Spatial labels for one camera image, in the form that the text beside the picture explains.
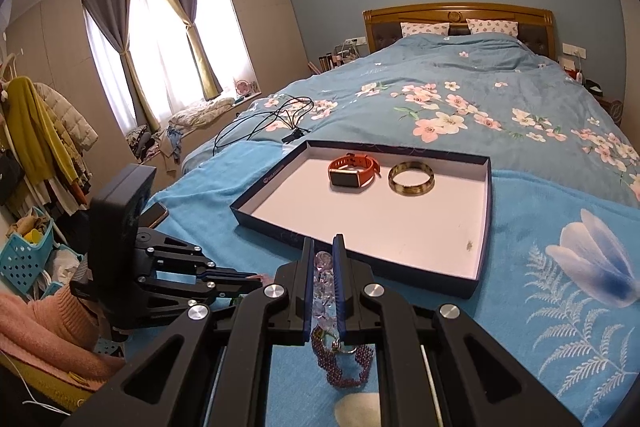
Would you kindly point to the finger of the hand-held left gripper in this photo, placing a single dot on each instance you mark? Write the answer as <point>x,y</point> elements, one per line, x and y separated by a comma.
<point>200,294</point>
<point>235,276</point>

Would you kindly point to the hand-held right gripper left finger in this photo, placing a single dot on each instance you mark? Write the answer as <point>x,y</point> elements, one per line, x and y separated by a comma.
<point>305,287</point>

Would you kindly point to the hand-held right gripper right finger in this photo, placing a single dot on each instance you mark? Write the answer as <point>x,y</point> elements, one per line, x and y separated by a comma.
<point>340,287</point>

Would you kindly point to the navy cardboard tray box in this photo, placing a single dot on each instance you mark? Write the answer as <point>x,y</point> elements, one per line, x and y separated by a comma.
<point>400,227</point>

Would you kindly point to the person's left forearm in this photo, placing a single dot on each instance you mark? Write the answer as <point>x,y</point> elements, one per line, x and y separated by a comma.
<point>45,327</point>

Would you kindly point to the brown phone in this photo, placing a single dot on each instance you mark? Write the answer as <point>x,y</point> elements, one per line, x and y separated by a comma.
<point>155,214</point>

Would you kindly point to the pile of mixed clothes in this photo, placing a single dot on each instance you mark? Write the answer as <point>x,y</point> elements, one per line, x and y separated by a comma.
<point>150,144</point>

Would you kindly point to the blue plastic basket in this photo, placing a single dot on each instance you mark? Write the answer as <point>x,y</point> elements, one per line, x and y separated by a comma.
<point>22,262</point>

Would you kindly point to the orange smartwatch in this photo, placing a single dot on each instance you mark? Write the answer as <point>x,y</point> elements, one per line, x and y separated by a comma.
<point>340,177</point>

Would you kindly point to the beige puffer jacket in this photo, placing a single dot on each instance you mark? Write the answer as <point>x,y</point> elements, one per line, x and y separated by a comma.
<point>75,122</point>

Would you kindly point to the black bag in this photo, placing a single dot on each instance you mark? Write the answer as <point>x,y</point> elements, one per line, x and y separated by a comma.
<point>10,172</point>

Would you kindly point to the yellow coat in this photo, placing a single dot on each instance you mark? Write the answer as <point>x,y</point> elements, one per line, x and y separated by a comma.
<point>30,127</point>

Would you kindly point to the crumpled bedding pile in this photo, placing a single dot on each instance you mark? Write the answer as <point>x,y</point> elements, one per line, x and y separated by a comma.
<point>200,114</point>

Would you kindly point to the tortoiseshell bangle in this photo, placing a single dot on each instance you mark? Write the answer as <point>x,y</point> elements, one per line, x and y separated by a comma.
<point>412,167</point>

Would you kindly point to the white sheer curtain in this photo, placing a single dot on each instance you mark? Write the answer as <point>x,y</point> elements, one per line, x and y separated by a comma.
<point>155,52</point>

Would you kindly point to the pink desk fan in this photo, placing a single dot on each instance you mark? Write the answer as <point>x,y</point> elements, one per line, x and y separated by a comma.
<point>243,88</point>

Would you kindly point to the cosmetics on bedside table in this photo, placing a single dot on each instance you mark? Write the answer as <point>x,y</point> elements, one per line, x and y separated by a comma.
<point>332,59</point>

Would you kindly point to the floral blue duvet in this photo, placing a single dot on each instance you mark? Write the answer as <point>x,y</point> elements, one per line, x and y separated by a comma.
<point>450,67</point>

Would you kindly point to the floral pillow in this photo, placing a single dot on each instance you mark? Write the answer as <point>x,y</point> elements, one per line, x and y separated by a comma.
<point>425,29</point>
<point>492,27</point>

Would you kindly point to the wooden headboard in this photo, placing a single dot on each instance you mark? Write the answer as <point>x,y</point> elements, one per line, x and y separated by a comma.
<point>450,14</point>

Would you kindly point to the white wall socket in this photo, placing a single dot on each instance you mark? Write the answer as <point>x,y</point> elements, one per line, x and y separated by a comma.
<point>355,42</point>
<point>574,49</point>

